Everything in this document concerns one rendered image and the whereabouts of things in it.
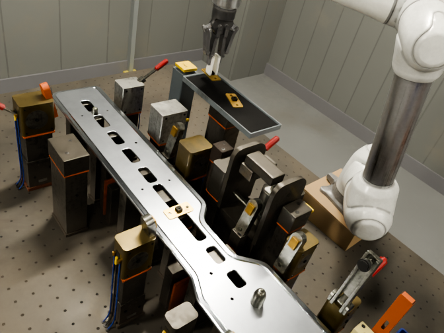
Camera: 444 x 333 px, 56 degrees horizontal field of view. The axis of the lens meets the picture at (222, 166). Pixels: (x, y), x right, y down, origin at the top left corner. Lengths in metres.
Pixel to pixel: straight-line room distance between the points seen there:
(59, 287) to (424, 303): 1.25
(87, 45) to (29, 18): 0.51
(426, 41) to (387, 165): 0.41
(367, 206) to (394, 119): 0.31
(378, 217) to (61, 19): 2.74
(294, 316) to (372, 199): 0.52
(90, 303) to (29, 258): 0.26
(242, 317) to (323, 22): 3.28
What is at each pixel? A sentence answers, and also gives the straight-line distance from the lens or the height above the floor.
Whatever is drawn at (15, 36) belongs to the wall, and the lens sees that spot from 3.43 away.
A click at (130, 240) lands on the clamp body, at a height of 1.05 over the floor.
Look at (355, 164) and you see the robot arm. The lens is 1.62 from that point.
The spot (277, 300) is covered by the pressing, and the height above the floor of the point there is 1.00.
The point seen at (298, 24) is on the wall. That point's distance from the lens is 4.17.
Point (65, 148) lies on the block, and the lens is 1.34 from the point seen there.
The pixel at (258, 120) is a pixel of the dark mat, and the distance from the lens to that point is 1.37.
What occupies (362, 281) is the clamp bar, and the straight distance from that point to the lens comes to 1.01.
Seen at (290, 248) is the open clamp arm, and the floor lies 1.06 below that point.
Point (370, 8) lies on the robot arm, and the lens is 1.34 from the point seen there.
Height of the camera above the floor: 1.85
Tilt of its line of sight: 38 degrees down
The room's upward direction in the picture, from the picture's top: 15 degrees clockwise
